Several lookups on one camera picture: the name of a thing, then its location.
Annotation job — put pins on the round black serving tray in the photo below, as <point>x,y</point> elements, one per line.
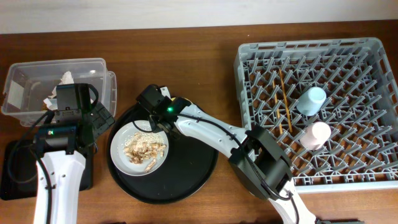
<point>188,165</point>

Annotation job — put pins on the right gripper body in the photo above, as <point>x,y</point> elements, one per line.
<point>153,114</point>

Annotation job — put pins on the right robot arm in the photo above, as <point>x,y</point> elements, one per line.
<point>260,164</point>

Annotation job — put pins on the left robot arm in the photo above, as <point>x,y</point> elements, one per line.
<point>63,138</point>

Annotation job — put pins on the peanut shells and rice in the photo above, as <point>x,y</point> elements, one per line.
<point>145,147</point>

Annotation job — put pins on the yellow bowl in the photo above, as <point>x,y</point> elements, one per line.
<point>180,102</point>

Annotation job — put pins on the grey dishwasher rack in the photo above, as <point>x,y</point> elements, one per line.
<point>360,108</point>

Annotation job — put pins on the black rectangular tray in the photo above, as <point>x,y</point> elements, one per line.
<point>23,167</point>

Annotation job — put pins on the blue cup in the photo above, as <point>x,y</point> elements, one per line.
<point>311,101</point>

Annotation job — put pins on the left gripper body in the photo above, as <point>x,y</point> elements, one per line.
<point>90,114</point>

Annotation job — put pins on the clear plastic bin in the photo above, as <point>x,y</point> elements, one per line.
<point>28,84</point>

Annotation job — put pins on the pink cup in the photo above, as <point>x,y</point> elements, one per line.
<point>315,135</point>

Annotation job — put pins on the grey plate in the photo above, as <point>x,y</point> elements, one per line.
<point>117,146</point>

